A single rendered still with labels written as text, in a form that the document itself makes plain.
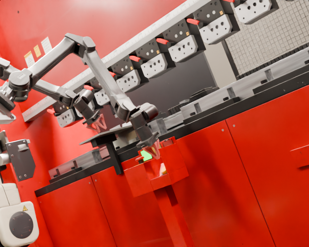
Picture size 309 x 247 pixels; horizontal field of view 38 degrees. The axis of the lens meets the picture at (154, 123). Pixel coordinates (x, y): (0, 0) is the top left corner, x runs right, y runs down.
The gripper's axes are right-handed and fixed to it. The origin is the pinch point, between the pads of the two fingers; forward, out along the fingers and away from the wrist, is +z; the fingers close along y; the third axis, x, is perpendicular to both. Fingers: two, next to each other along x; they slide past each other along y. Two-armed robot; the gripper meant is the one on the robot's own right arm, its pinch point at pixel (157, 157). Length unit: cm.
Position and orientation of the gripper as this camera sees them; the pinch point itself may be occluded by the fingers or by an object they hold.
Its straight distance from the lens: 186.1
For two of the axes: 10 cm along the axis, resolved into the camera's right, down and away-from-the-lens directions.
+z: 4.7, 8.7, 1.5
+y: 3.8, -3.5, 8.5
